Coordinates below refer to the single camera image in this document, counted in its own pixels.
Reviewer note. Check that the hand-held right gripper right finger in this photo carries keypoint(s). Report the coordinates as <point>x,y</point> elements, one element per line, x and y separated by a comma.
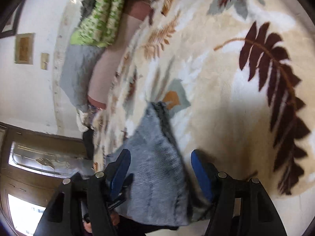
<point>201,174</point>

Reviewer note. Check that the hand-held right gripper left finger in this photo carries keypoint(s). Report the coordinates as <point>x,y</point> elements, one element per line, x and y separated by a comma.
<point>120,167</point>

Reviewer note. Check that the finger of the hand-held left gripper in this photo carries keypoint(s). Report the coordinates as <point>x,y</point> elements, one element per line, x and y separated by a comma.
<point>128,182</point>

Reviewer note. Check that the grey-blue denim pants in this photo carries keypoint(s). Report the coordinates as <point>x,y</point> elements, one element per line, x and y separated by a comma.
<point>157,167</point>

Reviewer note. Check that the black cloth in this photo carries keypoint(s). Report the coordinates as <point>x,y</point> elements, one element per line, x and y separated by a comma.
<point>88,142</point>

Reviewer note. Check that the white crumpled pillow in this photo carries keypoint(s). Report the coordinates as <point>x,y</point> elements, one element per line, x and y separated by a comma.
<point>82,119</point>

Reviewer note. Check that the colourful printed cloth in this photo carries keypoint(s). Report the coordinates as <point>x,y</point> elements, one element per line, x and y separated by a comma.
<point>93,107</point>

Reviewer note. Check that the wooden door with glass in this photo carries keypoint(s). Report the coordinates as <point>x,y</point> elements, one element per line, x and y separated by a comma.
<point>29,157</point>

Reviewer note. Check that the leaf-print fleece blanket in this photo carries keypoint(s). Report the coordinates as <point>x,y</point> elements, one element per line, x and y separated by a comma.
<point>221,78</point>

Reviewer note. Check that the grey quilted cover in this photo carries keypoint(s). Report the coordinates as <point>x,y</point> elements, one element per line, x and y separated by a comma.
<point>73,76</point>

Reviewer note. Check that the pink padded headboard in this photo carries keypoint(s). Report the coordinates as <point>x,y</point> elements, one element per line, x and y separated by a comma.
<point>108,61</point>

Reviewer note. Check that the green patterned quilt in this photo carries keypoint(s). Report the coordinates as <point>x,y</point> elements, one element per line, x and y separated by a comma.
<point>103,14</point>

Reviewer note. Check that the small beige wall switch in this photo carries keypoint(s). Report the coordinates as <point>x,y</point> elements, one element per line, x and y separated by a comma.
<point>44,61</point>

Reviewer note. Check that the large beige wall plate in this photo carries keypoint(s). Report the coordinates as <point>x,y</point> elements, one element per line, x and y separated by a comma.
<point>24,48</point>

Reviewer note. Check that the dark framed wall picture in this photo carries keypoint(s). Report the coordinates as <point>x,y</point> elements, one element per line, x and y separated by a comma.
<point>9,22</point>

